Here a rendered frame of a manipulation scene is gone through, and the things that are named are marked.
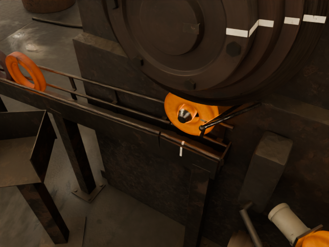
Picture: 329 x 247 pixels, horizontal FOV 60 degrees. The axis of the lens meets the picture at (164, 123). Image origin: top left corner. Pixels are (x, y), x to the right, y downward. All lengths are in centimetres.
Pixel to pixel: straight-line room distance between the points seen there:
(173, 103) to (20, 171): 53
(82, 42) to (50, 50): 183
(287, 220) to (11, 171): 81
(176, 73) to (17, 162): 66
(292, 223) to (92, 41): 78
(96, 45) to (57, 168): 97
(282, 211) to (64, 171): 127
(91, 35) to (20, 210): 101
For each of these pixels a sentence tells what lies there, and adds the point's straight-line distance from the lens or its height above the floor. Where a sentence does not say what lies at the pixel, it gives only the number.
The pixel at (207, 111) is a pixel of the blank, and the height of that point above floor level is 85.
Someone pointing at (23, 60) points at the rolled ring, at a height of 76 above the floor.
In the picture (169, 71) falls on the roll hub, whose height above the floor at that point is 101.
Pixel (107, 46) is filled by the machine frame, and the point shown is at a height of 87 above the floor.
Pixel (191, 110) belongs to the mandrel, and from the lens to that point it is 75.
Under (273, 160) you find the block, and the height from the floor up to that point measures 80.
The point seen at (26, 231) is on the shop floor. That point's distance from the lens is 162.
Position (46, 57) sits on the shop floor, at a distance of 275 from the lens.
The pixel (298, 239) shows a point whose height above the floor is 72.
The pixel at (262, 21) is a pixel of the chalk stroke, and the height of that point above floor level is 113.
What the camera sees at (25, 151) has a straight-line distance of 107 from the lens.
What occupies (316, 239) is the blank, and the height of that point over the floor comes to 74.
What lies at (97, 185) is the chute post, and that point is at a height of 1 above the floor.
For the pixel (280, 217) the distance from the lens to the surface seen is 79.
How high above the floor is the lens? 134
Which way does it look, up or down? 45 degrees down
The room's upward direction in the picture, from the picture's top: straight up
